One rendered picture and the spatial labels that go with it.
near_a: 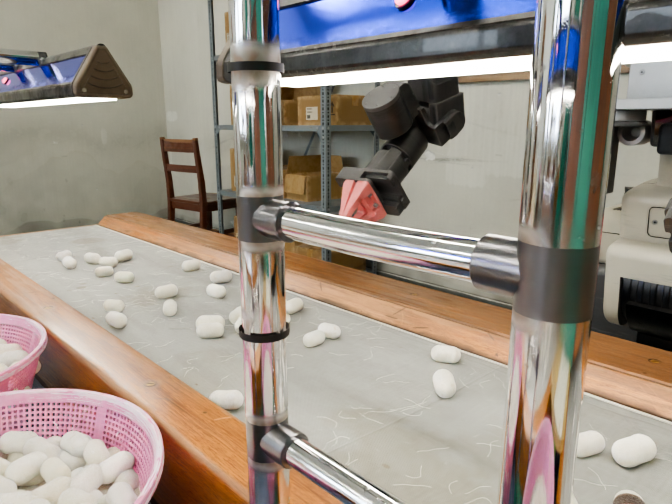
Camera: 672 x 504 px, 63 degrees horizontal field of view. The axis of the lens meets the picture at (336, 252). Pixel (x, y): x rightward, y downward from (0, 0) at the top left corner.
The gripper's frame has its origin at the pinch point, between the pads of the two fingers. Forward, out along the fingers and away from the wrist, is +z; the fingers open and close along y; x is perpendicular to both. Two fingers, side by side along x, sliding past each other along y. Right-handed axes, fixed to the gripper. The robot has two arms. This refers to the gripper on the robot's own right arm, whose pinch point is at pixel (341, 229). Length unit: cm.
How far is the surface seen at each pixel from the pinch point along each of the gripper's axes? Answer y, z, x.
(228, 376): 7.6, 26.1, -6.4
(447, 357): 22.1, 10.6, 5.2
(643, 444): 43.6, 13.1, 1.7
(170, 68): -416, -183, 74
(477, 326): 21.2, 3.9, 8.8
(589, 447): 40.4, 15.3, 0.8
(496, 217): -86, -125, 145
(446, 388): 26.9, 15.6, 0.4
